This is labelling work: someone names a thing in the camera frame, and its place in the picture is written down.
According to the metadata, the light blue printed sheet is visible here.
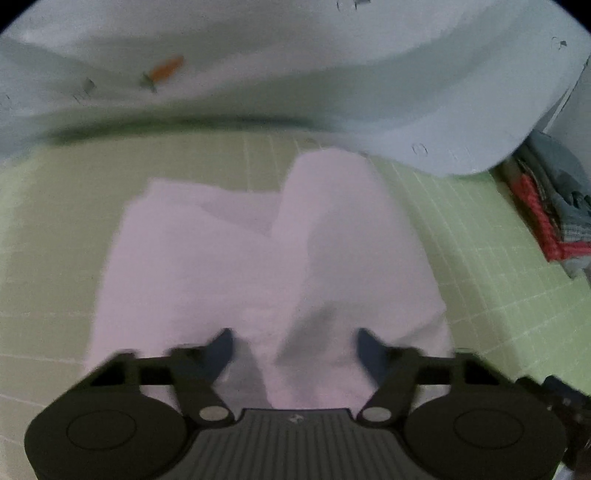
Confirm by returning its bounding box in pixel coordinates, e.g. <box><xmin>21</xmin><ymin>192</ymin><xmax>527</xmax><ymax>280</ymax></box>
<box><xmin>0</xmin><ymin>0</ymin><xmax>591</xmax><ymax>178</ymax></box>

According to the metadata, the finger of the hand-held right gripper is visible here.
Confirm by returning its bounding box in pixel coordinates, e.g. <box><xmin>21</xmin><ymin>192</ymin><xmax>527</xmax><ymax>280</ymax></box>
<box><xmin>517</xmin><ymin>375</ymin><xmax>591</xmax><ymax>472</ymax></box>

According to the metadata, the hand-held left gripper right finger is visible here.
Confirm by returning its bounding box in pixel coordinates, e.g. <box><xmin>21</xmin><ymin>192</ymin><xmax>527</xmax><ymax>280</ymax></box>
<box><xmin>355</xmin><ymin>328</ymin><xmax>502</xmax><ymax>423</ymax></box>

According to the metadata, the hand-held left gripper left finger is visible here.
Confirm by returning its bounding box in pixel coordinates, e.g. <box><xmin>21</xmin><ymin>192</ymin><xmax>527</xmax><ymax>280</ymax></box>
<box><xmin>88</xmin><ymin>328</ymin><xmax>236</xmax><ymax>425</ymax></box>

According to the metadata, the red patterned folded garment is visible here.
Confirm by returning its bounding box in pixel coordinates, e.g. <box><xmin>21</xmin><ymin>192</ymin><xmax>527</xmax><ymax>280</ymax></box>
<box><xmin>508</xmin><ymin>173</ymin><xmax>591</xmax><ymax>264</ymax></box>

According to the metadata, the white garment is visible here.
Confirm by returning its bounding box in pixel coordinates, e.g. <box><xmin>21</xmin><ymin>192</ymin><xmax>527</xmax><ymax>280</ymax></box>
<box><xmin>85</xmin><ymin>148</ymin><xmax>455</xmax><ymax>411</ymax></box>

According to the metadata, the stack of folded clothes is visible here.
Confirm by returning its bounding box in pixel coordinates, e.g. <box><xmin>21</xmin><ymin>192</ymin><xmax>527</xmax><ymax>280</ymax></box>
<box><xmin>517</xmin><ymin>131</ymin><xmax>591</xmax><ymax>243</ymax></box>

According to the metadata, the green grid mat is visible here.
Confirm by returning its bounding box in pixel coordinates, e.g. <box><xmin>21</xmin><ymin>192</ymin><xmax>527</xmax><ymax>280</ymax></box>
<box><xmin>0</xmin><ymin>131</ymin><xmax>591</xmax><ymax>480</ymax></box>

